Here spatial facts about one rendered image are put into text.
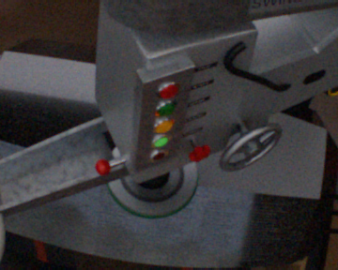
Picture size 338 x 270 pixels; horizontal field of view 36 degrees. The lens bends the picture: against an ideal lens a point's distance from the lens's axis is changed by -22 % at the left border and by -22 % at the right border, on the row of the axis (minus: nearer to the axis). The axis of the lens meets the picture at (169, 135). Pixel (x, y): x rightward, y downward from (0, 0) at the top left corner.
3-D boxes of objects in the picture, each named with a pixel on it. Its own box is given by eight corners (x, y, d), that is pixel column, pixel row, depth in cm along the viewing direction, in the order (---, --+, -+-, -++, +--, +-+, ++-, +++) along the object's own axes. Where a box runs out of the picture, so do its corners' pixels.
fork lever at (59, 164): (230, 68, 144) (233, 57, 140) (268, 136, 137) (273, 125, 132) (-19, 164, 124) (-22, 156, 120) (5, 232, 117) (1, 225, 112)
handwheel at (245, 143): (256, 117, 131) (268, 81, 118) (276, 156, 127) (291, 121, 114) (194, 142, 127) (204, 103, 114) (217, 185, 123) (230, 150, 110)
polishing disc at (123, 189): (92, 188, 148) (91, 186, 147) (132, 120, 157) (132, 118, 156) (170, 229, 144) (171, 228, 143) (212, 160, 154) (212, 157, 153)
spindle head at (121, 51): (238, 53, 142) (259, -48, 103) (283, 128, 133) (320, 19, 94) (93, 102, 133) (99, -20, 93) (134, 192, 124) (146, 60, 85)
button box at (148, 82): (171, 143, 114) (187, 52, 89) (177, 157, 113) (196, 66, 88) (129, 160, 112) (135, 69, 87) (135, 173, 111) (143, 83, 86)
